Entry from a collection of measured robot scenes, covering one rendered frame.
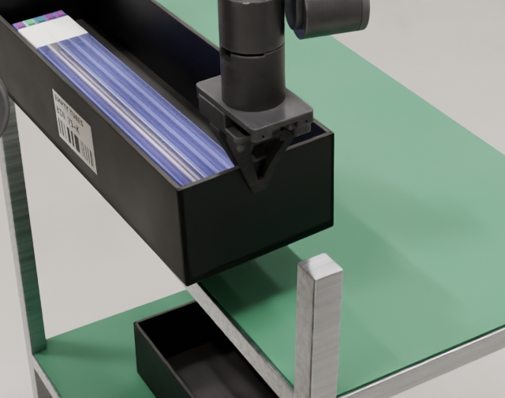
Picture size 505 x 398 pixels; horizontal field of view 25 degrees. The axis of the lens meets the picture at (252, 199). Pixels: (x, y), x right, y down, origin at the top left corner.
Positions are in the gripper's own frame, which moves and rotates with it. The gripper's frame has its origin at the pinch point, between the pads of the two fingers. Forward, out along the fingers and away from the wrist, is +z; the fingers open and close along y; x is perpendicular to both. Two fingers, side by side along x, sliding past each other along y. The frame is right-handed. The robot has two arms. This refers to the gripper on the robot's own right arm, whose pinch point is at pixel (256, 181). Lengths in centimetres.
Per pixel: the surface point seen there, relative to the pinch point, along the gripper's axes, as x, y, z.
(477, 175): -35.5, 7.3, 16.5
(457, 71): -176, 165, 114
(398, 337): -9.2, -10.9, 15.9
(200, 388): -18, 49, 75
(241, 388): -23, 45, 75
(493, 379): -89, 52, 113
